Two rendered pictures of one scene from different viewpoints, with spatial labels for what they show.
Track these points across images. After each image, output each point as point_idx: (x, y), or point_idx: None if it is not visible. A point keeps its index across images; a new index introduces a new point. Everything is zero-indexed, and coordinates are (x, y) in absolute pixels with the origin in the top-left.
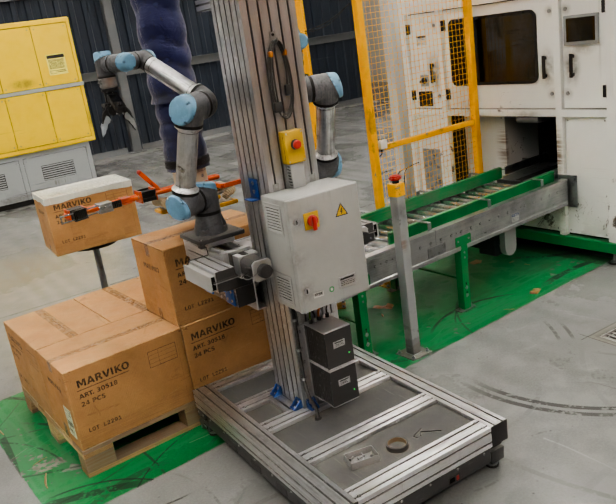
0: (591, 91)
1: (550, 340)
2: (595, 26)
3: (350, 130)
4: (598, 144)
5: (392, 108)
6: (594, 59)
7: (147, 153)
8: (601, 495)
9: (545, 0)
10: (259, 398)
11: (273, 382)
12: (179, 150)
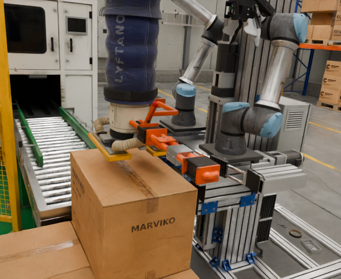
0: (82, 60)
1: None
2: (86, 25)
3: None
4: (86, 89)
5: None
6: (84, 43)
7: None
8: (292, 211)
9: (52, 3)
10: (230, 278)
11: (199, 269)
12: (287, 67)
